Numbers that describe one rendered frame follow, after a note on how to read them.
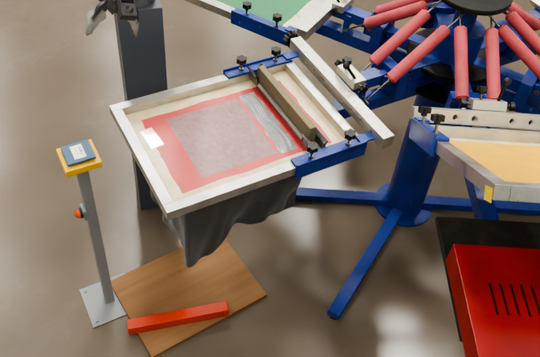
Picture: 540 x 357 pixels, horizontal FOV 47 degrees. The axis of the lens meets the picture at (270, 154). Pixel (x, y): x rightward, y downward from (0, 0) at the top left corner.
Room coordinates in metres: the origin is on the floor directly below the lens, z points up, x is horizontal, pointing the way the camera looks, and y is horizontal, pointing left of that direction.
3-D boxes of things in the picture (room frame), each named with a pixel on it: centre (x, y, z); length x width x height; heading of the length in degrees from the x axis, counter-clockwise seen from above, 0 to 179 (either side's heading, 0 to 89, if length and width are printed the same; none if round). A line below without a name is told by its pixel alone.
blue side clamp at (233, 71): (2.09, 0.08, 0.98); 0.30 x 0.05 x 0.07; 122
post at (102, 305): (1.53, 0.68, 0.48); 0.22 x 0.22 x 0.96; 32
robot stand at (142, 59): (2.20, 0.60, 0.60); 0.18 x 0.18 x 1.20; 21
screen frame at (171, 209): (1.73, 0.14, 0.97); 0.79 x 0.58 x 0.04; 122
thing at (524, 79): (2.29, -0.76, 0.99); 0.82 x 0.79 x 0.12; 122
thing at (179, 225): (1.58, 0.38, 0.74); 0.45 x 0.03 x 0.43; 32
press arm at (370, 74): (2.03, -0.34, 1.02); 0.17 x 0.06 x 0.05; 122
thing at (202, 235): (1.53, 0.07, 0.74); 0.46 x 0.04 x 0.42; 122
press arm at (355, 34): (2.58, -0.21, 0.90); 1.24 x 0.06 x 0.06; 62
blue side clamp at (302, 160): (1.62, -0.21, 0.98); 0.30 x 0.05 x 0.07; 122
